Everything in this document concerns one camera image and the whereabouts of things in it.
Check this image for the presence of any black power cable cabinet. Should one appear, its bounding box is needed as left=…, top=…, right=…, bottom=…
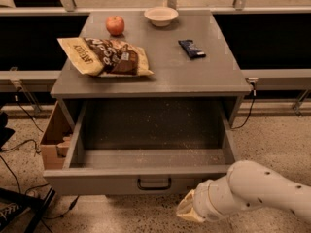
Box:
left=231, top=78, right=258, bottom=130

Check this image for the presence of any blue snack bar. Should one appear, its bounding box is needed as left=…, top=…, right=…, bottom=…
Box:
left=178, top=39, right=206, bottom=59

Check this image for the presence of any grey top drawer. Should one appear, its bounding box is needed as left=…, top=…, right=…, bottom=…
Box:
left=44, top=98, right=237, bottom=195

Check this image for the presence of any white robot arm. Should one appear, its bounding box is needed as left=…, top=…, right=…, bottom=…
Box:
left=176, top=160, right=311, bottom=223

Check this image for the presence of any black tripod stand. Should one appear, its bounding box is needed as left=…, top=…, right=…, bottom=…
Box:
left=0, top=188, right=55, bottom=233

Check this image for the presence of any red apple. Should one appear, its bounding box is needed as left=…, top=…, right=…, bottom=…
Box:
left=106, top=16, right=125, bottom=36

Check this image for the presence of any grey drawer cabinet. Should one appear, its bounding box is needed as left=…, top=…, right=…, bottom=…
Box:
left=50, top=9, right=253, bottom=129

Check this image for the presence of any cardboard box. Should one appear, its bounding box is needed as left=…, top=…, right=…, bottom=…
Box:
left=40, top=104, right=72, bottom=170

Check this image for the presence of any white bowl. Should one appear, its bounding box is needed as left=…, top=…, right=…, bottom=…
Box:
left=144, top=7, right=179, bottom=27

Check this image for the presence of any brown chip bag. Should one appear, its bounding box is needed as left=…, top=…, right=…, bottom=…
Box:
left=57, top=37, right=153, bottom=77

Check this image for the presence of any black cables left floor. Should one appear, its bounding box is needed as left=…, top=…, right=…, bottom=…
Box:
left=0, top=87, right=81, bottom=220

